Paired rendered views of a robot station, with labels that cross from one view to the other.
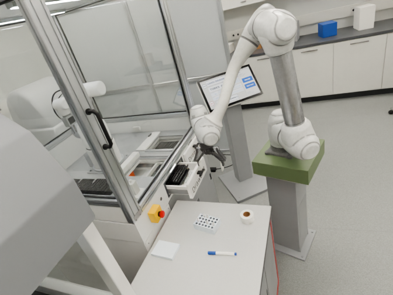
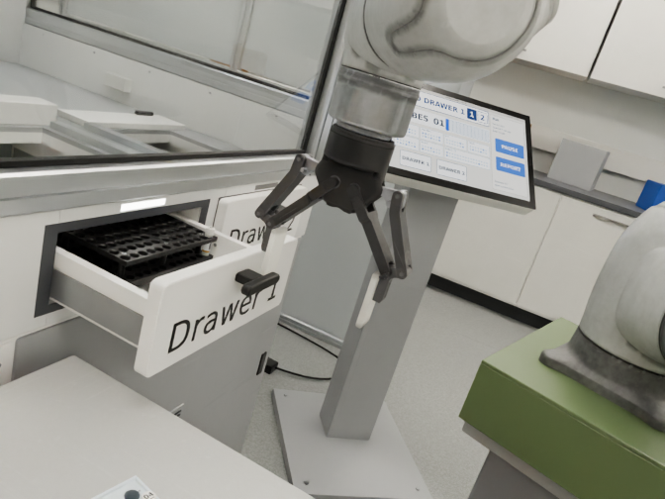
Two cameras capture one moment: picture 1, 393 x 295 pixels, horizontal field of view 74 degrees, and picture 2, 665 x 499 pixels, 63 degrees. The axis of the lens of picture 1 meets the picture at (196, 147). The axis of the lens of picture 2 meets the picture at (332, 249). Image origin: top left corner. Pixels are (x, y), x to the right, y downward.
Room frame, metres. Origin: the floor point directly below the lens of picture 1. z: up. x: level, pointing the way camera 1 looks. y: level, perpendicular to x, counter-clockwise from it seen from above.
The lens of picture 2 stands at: (0.71, 0.02, 1.17)
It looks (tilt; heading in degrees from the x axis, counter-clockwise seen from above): 18 degrees down; 352
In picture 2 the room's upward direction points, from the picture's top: 17 degrees clockwise
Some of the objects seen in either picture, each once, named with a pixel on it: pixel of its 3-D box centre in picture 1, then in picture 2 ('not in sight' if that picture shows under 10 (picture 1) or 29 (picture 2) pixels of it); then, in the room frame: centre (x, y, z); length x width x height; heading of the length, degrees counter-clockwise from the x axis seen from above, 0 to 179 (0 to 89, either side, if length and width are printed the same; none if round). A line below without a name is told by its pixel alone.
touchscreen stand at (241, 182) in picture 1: (239, 141); (390, 316); (2.23, -0.42, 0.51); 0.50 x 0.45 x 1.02; 11
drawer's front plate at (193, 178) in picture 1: (197, 176); (229, 294); (1.33, 0.04, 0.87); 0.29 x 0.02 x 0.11; 153
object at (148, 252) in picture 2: (182, 172); (171, 248); (1.38, 0.13, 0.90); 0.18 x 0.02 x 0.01; 153
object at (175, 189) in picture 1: (168, 177); (104, 240); (1.43, 0.23, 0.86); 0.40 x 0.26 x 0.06; 63
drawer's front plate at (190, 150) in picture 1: (193, 149); (262, 220); (1.68, 0.03, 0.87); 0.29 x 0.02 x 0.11; 153
